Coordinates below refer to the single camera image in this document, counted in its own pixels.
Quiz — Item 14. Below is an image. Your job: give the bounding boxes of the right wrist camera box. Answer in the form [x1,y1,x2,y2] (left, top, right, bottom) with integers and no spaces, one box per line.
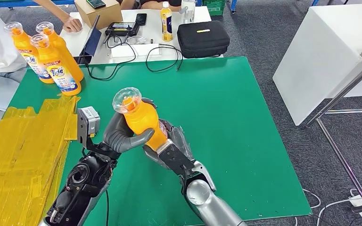
[157,139,196,176]

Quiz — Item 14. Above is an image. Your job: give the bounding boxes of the long black cable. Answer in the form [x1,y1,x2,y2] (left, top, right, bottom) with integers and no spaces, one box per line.
[84,34,137,81]

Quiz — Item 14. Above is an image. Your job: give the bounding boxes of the black controller with screen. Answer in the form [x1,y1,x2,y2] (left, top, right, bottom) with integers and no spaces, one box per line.
[105,22,140,37]

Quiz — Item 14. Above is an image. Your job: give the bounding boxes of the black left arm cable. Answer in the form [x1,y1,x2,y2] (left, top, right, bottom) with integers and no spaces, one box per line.
[105,190,110,226]

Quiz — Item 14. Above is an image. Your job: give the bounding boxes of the yellow tape patch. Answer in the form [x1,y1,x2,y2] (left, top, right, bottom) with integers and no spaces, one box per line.
[0,95,81,226]

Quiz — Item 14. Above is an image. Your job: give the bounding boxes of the black phone with reflective screen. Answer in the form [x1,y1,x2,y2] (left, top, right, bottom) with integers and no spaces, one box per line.
[85,0,107,9]

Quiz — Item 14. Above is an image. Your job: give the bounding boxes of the yellow drink bottle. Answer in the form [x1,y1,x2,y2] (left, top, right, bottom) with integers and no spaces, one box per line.
[160,1,173,42]

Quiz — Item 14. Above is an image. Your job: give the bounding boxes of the clear water tumbler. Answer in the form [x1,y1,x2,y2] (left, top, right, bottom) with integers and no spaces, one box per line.
[180,0,196,24]

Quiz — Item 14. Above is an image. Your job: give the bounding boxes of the dark blue tablet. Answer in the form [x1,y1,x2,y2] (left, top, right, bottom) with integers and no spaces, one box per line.
[77,15,102,65]

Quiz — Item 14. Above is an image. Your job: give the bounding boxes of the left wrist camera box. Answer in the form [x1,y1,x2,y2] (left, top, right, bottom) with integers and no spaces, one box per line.
[77,106,101,149]

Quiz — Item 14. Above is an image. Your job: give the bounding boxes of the black zip case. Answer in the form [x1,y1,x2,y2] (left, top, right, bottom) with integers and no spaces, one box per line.
[177,20,230,59]

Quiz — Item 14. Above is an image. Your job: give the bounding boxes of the cardboard box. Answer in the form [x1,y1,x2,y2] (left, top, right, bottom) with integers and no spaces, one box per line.
[74,0,123,30]

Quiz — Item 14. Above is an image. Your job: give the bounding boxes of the white desk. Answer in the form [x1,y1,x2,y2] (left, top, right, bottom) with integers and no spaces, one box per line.
[59,6,224,65]

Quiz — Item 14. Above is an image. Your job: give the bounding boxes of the long white floor cable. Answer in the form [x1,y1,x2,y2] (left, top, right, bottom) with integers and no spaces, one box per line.
[317,188,362,226]

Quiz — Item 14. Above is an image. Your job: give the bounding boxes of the clear glasses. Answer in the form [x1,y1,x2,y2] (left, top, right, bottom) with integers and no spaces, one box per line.
[123,35,152,45]

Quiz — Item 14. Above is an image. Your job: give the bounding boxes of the white cabinet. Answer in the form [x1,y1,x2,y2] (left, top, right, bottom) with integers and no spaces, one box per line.
[272,3,362,126]

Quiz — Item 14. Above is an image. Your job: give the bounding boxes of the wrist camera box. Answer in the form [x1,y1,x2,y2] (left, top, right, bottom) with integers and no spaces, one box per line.
[157,139,196,176]
[77,106,101,149]

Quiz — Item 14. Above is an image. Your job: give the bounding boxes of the short white floor cable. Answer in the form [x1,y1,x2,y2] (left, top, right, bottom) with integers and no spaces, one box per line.
[303,188,321,210]

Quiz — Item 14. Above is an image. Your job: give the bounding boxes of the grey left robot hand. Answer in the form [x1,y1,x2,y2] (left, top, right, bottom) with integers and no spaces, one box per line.
[103,97,158,153]

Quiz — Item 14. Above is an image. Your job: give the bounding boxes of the large black phone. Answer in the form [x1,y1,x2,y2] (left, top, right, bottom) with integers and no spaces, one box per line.
[74,55,92,65]

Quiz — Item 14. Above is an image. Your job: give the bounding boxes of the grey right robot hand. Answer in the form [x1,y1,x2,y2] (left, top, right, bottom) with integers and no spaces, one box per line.
[143,118,195,170]

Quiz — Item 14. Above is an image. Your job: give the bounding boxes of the orange detergent bottle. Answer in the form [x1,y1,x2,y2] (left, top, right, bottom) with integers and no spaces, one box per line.
[112,87,168,152]
[4,22,55,84]
[35,22,84,82]
[30,33,82,97]

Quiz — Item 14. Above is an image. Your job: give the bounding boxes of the green plastic crate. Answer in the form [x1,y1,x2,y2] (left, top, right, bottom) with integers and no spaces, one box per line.
[202,0,227,16]

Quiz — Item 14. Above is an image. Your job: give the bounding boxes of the person's left hand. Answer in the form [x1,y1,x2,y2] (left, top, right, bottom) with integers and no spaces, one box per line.
[63,17,83,33]

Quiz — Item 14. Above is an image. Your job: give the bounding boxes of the blue metal bar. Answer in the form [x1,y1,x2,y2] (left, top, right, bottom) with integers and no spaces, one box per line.
[0,0,75,8]

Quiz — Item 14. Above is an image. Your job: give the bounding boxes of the small black phone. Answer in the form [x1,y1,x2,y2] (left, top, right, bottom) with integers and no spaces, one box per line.
[135,13,148,26]

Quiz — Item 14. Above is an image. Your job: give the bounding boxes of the looped black cable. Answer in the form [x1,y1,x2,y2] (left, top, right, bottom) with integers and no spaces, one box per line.
[145,43,183,73]

